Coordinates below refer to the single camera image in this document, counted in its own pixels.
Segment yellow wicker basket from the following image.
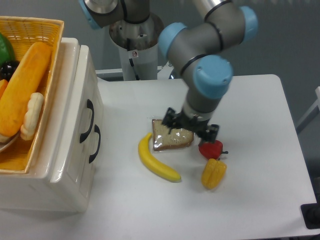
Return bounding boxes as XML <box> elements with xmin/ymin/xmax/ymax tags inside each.
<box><xmin>0</xmin><ymin>16</ymin><xmax>64</xmax><ymax>175</ymax></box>

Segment black grapes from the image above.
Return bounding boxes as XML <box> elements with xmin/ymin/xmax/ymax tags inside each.
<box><xmin>0</xmin><ymin>60</ymin><xmax>20</xmax><ymax>82</ymax></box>

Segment white lower drawer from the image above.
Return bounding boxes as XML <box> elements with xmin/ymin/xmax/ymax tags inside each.
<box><xmin>77</xmin><ymin>124</ymin><xmax>102</xmax><ymax>212</ymax></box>

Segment red bell pepper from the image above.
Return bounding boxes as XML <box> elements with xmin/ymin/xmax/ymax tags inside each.
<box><xmin>198</xmin><ymin>140</ymin><xmax>229</xmax><ymax>160</ymax></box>

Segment white drawer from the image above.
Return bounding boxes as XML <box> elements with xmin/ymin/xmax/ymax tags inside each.
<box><xmin>50</xmin><ymin>45</ymin><xmax>104</xmax><ymax>204</ymax></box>
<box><xmin>77</xmin><ymin>124</ymin><xmax>102</xmax><ymax>212</ymax></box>

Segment green vegetable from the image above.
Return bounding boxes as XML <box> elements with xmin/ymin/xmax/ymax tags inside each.
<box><xmin>0</xmin><ymin>33</ymin><xmax>16</xmax><ymax>65</ymax></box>

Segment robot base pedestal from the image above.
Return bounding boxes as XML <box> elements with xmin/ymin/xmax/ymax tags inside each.
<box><xmin>109</xmin><ymin>13</ymin><xmax>164</xmax><ymax>81</ymax></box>

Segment yellow banana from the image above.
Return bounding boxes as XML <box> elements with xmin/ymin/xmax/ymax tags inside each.
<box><xmin>138</xmin><ymin>132</ymin><xmax>182</xmax><ymax>183</ymax></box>

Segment wrapped bread slice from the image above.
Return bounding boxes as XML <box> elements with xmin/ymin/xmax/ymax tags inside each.
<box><xmin>152</xmin><ymin>119</ymin><xmax>194</xmax><ymax>152</ymax></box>

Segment black device at edge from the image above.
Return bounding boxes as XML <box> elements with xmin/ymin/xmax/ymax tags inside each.
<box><xmin>300</xmin><ymin>203</ymin><xmax>320</xmax><ymax>230</ymax></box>

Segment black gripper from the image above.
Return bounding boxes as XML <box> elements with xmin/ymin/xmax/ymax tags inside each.
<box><xmin>161</xmin><ymin>107</ymin><xmax>220</xmax><ymax>144</ymax></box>

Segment white frame at right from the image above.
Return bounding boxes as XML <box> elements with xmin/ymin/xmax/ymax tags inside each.
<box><xmin>295</xmin><ymin>86</ymin><xmax>320</xmax><ymax>134</ymax></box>

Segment white drawer cabinet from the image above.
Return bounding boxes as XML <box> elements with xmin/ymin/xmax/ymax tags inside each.
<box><xmin>0</xmin><ymin>37</ymin><xmax>105</xmax><ymax>213</ymax></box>

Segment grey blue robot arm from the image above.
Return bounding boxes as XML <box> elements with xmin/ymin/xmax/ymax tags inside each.
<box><xmin>79</xmin><ymin>0</ymin><xmax>258</xmax><ymax>143</ymax></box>

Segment yellow bell pepper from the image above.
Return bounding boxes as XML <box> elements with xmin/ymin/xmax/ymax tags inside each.
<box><xmin>201</xmin><ymin>158</ymin><xmax>227</xmax><ymax>190</ymax></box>

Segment cream bread roll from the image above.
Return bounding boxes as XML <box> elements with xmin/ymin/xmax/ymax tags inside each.
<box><xmin>20</xmin><ymin>92</ymin><xmax>44</xmax><ymax>141</ymax></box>

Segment orange baguette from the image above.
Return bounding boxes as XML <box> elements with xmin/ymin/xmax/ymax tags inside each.
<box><xmin>0</xmin><ymin>42</ymin><xmax>52</xmax><ymax>138</ymax></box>

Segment white top drawer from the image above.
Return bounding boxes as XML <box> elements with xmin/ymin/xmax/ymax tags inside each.
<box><xmin>50</xmin><ymin>45</ymin><xmax>104</xmax><ymax>204</ymax></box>

